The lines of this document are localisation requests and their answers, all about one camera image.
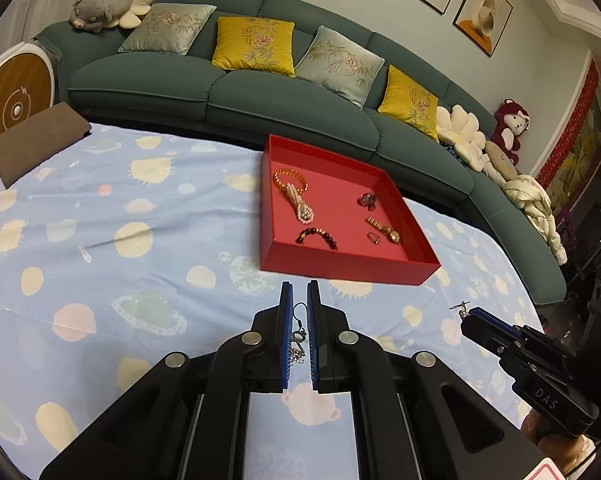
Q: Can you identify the silver pendant necklace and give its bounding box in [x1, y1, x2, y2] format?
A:
[287, 326, 308, 366]

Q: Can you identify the gold wristwatch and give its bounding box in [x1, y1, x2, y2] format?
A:
[366, 217, 401, 244]

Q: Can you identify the silver blue-dial wristwatch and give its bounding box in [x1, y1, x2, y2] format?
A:
[357, 193, 377, 211]

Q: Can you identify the black bead bracelet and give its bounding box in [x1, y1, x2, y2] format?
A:
[295, 226, 340, 252]

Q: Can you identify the pearl bracelet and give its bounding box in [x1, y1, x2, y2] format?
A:
[284, 183, 316, 226]

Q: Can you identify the gold chain bracelet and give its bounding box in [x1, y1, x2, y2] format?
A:
[272, 167, 313, 194]

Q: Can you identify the person's hand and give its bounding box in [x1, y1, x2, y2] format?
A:
[521, 410, 595, 478]

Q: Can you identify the cream knotted blanket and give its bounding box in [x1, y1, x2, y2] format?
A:
[502, 174, 567, 266]

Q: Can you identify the beige round plush cushion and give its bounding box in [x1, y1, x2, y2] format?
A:
[484, 141, 519, 181]

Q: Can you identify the light blue planet tablecloth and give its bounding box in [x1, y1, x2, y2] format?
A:
[0, 125, 538, 478]

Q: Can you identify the red monkey plush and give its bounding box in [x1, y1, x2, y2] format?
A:
[491, 99, 531, 166]

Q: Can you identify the cream flower cushion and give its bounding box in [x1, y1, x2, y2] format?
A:
[436, 104, 486, 172]

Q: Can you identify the red shallow cardboard box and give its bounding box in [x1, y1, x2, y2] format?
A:
[259, 136, 441, 286]

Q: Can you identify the right yellow embroidered cushion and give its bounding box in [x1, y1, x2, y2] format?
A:
[378, 65, 447, 142]

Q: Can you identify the yellow embroidered cushion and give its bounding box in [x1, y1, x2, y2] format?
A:
[378, 65, 447, 142]
[212, 16, 295, 77]

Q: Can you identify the brown notebook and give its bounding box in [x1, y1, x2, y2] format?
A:
[0, 102, 91, 188]

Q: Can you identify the right grey-green embroidered cushion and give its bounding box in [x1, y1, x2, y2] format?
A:
[295, 26, 385, 108]

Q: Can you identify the grey-green embroidered cushion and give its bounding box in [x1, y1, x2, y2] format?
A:
[118, 3, 217, 55]
[295, 26, 385, 108]

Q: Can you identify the dark green sectional sofa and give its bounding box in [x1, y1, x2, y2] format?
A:
[37, 0, 566, 306]

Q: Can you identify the white round wood-face appliance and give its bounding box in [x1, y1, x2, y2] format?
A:
[0, 42, 55, 134]

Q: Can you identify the left yellow embroidered cushion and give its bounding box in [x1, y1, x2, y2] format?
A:
[212, 16, 295, 77]

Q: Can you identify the left grey-green embroidered cushion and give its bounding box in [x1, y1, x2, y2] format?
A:
[118, 3, 217, 55]

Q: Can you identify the grey pig plush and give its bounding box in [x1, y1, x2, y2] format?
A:
[68, 0, 133, 34]

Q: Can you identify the red gold wall scroll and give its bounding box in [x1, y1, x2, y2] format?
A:
[536, 60, 601, 218]

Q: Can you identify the orange cup wall picture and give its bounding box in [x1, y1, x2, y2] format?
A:
[453, 0, 513, 58]

